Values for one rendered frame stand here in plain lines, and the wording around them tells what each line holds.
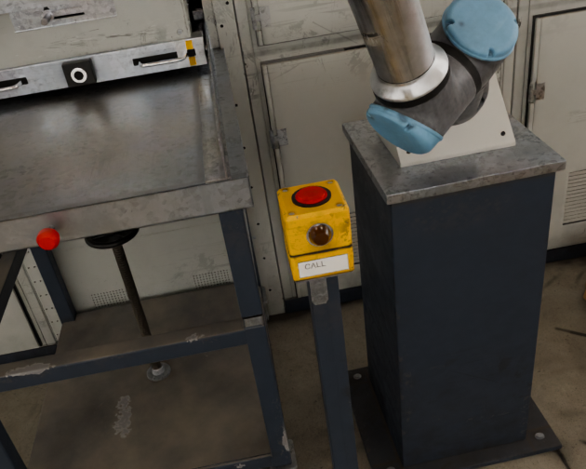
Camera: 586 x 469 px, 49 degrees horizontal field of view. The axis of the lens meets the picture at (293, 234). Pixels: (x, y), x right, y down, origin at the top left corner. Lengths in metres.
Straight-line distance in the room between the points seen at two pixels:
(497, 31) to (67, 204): 0.70
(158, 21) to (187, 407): 0.87
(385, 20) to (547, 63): 1.04
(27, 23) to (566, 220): 1.57
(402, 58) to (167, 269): 1.17
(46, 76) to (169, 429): 0.82
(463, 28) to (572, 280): 1.28
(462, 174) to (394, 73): 0.29
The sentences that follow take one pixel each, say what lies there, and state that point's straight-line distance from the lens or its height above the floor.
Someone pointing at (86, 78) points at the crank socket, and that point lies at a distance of 1.47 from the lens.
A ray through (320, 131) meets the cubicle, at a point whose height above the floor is 0.60.
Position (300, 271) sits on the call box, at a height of 0.82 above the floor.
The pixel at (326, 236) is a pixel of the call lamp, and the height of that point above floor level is 0.87.
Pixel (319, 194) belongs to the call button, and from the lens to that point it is 0.79.
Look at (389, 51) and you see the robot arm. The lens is 0.90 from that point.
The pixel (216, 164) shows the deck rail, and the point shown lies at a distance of 1.04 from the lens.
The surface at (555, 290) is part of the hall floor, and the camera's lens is 2.11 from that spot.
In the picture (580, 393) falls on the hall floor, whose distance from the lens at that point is 1.81.
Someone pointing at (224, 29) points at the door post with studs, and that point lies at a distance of 1.61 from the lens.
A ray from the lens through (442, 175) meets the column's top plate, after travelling 1.14.
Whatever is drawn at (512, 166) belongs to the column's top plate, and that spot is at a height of 0.75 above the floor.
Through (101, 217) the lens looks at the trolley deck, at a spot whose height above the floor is 0.82.
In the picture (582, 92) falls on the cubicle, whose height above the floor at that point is 0.57.
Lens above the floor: 1.30
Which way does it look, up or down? 33 degrees down
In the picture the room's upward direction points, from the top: 8 degrees counter-clockwise
